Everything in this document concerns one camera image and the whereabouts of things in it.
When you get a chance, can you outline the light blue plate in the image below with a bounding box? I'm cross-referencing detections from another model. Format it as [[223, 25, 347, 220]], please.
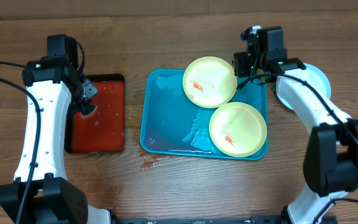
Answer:
[[276, 63, 331, 113]]

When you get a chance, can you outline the green plate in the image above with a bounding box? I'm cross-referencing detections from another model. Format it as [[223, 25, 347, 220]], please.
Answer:
[[183, 57, 237, 108], [209, 102, 267, 157]]

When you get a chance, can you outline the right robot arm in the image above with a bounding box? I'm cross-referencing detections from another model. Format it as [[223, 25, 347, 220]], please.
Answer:
[[232, 26, 358, 224]]

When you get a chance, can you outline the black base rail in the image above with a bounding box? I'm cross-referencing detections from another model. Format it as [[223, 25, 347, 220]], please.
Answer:
[[112, 215, 284, 224]]

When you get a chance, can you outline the teal plastic tray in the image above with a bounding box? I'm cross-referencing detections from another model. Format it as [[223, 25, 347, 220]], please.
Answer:
[[139, 68, 269, 161]]

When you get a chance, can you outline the black and red tray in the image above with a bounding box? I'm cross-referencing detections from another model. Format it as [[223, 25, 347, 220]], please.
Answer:
[[64, 73, 125, 153]]

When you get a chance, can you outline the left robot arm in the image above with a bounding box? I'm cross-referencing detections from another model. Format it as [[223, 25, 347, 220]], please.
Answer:
[[0, 34, 114, 223]]

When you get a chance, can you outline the dark sponge with red base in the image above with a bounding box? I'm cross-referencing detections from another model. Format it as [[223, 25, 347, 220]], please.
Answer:
[[80, 104, 98, 116]]

